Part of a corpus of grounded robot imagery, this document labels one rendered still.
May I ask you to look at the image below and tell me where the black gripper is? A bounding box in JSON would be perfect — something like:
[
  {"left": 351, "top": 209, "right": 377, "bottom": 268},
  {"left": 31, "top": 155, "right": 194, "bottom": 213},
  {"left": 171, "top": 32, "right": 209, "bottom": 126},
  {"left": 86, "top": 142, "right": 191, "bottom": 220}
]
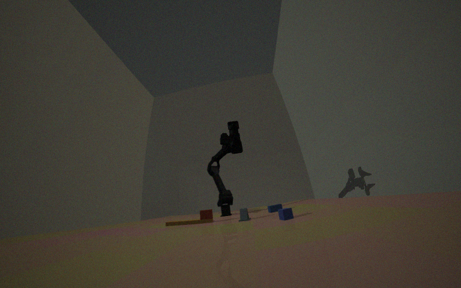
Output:
[{"left": 227, "top": 121, "right": 243, "bottom": 154}]

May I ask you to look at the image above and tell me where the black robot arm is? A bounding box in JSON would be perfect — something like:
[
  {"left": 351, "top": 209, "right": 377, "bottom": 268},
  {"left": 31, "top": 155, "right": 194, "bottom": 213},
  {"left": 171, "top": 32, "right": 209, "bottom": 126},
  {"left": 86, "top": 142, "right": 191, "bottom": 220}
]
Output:
[{"left": 207, "top": 133, "right": 233, "bottom": 217}]

